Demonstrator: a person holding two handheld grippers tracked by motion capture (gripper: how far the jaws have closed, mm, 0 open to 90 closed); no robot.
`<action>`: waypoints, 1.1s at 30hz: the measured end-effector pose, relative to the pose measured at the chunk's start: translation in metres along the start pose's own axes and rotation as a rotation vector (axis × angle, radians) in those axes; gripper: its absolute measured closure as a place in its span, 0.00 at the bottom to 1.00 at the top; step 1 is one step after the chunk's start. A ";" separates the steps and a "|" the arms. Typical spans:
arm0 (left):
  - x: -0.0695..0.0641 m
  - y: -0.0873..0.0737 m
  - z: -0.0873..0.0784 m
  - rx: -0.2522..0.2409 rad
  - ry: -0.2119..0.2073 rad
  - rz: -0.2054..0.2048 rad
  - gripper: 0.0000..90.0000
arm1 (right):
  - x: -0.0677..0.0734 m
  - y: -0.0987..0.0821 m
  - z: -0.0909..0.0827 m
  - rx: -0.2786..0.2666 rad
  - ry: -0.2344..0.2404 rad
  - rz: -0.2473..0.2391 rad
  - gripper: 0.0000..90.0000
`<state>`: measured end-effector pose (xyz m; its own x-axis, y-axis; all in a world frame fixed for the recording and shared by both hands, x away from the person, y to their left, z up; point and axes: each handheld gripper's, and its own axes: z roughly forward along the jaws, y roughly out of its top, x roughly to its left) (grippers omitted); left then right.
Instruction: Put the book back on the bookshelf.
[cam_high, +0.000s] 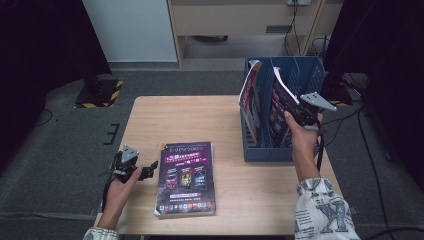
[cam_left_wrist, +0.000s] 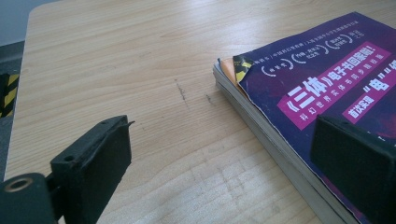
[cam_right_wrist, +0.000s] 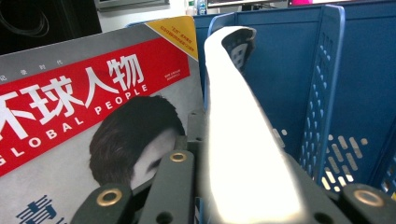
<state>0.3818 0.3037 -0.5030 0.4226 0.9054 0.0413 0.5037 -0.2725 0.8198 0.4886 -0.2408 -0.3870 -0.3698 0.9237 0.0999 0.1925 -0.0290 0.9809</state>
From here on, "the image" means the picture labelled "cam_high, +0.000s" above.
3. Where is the black stand base striped edge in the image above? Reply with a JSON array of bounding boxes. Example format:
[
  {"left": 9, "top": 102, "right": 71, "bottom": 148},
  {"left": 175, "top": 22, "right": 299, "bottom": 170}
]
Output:
[
  {"left": 328, "top": 83, "right": 354, "bottom": 108},
  {"left": 73, "top": 74, "right": 124, "bottom": 109}
]

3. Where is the hand-held gripper black cable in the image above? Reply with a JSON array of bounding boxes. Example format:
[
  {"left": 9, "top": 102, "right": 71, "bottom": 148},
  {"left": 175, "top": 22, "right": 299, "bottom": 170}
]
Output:
[
  {"left": 101, "top": 176, "right": 116, "bottom": 212},
  {"left": 314, "top": 123, "right": 326, "bottom": 171}
]

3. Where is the black hanging cable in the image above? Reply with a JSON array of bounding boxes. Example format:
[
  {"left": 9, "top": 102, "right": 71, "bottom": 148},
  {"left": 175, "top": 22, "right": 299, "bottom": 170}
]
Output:
[{"left": 283, "top": 3, "right": 303, "bottom": 56}]

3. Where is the black and red magazine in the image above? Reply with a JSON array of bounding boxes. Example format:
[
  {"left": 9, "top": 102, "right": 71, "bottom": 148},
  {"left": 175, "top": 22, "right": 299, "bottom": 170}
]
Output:
[{"left": 237, "top": 59, "right": 264, "bottom": 148}]

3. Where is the blue file rack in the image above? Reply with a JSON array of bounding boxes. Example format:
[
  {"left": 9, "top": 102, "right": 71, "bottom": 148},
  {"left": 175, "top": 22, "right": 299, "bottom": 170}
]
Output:
[{"left": 239, "top": 55, "right": 327, "bottom": 163}]

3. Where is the white board panel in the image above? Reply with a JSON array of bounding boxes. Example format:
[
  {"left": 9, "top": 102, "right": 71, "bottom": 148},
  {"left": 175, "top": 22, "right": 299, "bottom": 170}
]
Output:
[{"left": 81, "top": 0, "right": 178, "bottom": 63}]

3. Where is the long black floor cable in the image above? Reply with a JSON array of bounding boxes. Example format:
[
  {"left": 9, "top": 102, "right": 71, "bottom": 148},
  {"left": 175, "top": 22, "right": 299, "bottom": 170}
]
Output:
[{"left": 356, "top": 106, "right": 389, "bottom": 240}]

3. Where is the left hand-held gripper black cable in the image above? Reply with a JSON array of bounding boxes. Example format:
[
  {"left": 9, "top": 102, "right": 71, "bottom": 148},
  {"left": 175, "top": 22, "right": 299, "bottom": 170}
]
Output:
[{"left": 101, "top": 176, "right": 116, "bottom": 212}]

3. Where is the person's left hand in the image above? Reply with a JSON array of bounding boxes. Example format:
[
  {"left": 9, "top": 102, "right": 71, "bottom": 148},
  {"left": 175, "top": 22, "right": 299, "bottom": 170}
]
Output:
[{"left": 101, "top": 166, "right": 144, "bottom": 218}]

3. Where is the beige wooden desk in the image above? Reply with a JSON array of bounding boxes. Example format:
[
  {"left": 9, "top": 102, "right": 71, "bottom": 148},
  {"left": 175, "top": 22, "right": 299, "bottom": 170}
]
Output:
[{"left": 166, "top": 0, "right": 344, "bottom": 68}]

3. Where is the right hand-held gripper black cable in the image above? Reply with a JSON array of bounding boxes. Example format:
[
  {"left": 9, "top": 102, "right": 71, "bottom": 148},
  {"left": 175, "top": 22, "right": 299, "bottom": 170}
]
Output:
[{"left": 314, "top": 123, "right": 326, "bottom": 171}]

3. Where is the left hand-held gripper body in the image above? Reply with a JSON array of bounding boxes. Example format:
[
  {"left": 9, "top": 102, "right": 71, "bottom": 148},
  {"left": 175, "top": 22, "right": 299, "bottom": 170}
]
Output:
[{"left": 112, "top": 144, "right": 141, "bottom": 184}]

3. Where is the thin black floor cable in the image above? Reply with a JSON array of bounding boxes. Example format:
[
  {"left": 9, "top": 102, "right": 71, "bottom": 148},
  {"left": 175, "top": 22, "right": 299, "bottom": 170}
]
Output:
[{"left": 33, "top": 108, "right": 54, "bottom": 128}]

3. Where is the person's right hand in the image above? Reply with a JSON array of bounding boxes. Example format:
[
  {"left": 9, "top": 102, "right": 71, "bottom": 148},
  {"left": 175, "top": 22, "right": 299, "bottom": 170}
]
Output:
[{"left": 283, "top": 110, "right": 325, "bottom": 170}]

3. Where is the dark curtain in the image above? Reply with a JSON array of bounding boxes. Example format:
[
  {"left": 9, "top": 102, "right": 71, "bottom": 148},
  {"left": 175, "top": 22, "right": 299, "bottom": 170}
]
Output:
[
  {"left": 0, "top": 0, "right": 113, "bottom": 168},
  {"left": 322, "top": 0, "right": 424, "bottom": 193}
]

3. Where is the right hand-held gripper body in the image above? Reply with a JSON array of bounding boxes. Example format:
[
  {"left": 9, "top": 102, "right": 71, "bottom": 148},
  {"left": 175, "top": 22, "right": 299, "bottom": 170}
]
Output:
[{"left": 292, "top": 91, "right": 338, "bottom": 128}]

